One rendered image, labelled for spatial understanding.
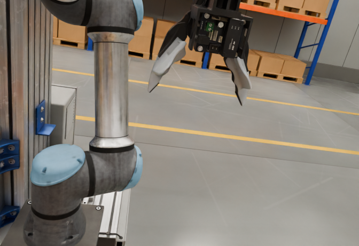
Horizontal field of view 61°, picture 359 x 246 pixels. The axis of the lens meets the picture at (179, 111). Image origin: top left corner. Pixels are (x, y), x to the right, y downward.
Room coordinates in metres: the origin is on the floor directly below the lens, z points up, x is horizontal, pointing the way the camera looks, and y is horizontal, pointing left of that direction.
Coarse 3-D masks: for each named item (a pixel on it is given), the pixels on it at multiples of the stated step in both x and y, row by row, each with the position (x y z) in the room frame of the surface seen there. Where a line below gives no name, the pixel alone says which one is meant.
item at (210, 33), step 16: (208, 0) 0.45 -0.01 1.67; (224, 0) 0.41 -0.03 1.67; (240, 0) 0.41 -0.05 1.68; (192, 16) 0.42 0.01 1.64; (208, 16) 0.40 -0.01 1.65; (224, 16) 0.39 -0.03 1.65; (240, 16) 0.40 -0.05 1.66; (192, 32) 0.41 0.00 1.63; (208, 32) 0.41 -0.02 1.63; (224, 32) 0.41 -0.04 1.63; (240, 32) 0.40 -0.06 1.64; (192, 48) 0.39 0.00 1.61; (208, 48) 0.41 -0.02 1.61; (224, 48) 0.40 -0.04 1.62; (240, 48) 0.41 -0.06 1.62
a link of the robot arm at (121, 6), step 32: (96, 0) 0.72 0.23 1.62; (128, 0) 0.77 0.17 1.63; (96, 32) 0.73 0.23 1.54; (128, 32) 0.75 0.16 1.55; (96, 64) 0.73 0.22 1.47; (96, 96) 0.71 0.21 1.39; (96, 128) 0.69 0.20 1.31; (96, 160) 0.64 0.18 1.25; (128, 160) 0.67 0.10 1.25; (96, 192) 0.62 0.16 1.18
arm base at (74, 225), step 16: (32, 208) 0.57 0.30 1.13; (80, 208) 0.63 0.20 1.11; (32, 224) 0.57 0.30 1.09; (48, 224) 0.56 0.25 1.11; (64, 224) 0.57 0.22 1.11; (80, 224) 0.60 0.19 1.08; (32, 240) 0.54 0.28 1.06; (48, 240) 0.54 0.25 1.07; (64, 240) 0.56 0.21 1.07; (80, 240) 0.60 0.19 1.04
